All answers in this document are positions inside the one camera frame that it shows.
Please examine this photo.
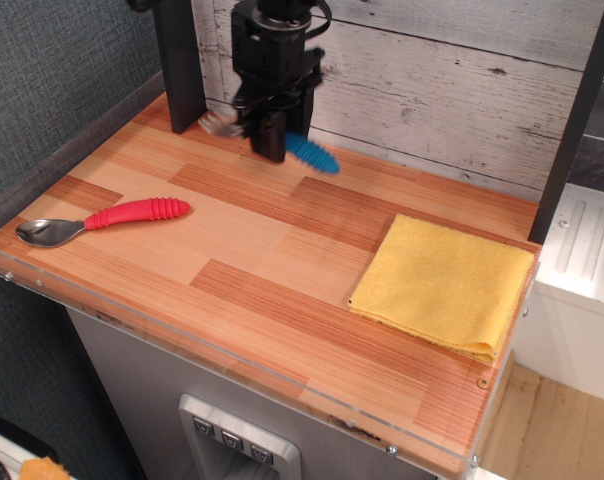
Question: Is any black corrugated cable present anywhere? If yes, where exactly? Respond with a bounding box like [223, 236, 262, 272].
[304, 0, 333, 40]

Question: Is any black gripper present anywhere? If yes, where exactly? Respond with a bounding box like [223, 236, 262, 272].
[231, 2, 325, 163]

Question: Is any white toy sink unit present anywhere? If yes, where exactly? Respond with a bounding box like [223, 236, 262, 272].
[509, 69, 604, 406]

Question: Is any red handled spoon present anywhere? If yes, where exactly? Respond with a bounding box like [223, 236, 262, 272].
[15, 198, 191, 248]

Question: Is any yellow folded cloth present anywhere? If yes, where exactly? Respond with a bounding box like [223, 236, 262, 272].
[348, 215, 534, 362]

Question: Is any silver toy fridge front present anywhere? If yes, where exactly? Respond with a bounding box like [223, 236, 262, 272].
[68, 310, 432, 479]

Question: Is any silver dispenser panel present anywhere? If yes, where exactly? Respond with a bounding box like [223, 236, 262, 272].
[179, 394, 302, 479]

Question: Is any blue handled fork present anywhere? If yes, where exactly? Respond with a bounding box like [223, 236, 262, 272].
[199, 111, 342, 176]

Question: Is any dark vertical post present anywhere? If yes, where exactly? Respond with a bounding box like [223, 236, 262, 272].
[152, 0, 207, 134]
[528, 10, 604, 245]

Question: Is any black orange object bottom left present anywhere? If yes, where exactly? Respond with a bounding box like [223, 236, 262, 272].
[0, 418, 73, 480]

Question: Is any dark left vertical post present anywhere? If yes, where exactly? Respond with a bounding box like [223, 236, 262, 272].
[152, 0, 207, 134]

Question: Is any dark right vertical post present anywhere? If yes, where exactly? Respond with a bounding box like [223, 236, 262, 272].
[528, 10, 604, 245]

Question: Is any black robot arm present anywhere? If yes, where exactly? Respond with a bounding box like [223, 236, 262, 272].
[231, 1, 324, 162]

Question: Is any clear acrylic edge guard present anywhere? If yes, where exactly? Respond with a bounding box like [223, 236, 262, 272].
[0, 240, 490, 479]

